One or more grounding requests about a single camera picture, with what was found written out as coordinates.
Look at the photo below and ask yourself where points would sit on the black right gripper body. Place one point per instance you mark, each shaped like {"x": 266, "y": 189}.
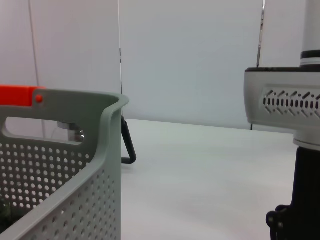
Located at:
{"x": 307, "y": 195}

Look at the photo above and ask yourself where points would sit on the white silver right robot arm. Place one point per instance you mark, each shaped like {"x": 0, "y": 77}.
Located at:
{"x": 312, "y": 25}

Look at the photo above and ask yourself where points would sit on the grey perforated plastic storage bin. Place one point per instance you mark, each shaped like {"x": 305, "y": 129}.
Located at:
{"x": 110, "y": 162}

